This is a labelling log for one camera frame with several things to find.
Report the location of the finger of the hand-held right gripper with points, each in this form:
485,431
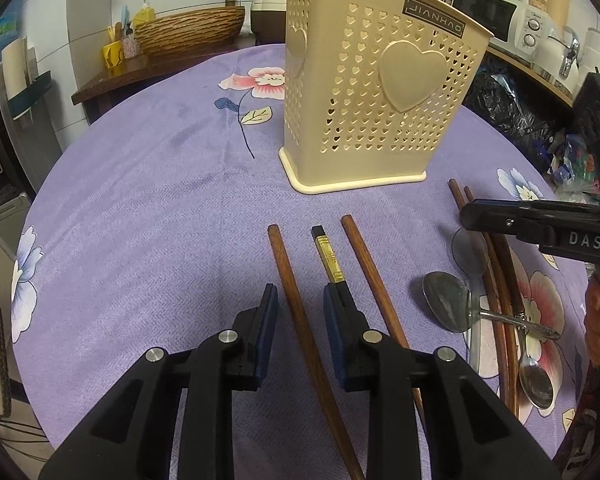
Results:
505,215

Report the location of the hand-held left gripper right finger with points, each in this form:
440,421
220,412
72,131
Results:
336,340

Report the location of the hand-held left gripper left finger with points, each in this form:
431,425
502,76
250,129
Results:
267,340

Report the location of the wooden chopstick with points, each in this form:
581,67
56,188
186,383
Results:
300,310
509,280
491,285
365,265

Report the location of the black and gold chopstick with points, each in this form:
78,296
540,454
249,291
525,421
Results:
327,255

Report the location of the large metal spoon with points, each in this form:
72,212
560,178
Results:
447,300

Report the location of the small metal spoon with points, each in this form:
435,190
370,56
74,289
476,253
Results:
536,385

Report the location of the cream perforated utensil holder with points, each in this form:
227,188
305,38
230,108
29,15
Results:
360,110

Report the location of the colourful plastic bag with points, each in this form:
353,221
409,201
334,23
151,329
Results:
575,160

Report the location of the white electric kettle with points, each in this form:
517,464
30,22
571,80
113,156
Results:
550,55

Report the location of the light wooden shelf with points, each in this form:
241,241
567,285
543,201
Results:
530,72

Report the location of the black plastic bag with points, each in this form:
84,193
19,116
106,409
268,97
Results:
510,110

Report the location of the amber jar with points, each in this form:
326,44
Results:
537,0

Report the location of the white microwave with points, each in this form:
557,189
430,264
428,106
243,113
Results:
480,10

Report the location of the purple floral tablecloth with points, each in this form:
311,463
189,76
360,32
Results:
155,210

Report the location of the dark wooden counter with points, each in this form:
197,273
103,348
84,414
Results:
120,80

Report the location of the brown and white rice cooker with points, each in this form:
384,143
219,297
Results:
267,20

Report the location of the water dispenser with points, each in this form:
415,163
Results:
10,160

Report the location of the woven basin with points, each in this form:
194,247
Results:
190,30

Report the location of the pink patterned cup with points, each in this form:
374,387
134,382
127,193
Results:
131,47

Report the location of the yellow cup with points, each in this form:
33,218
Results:
112,55

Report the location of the yellow soap bottle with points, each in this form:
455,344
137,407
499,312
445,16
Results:
144,15

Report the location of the blue water jug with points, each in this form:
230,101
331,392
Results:
5,30

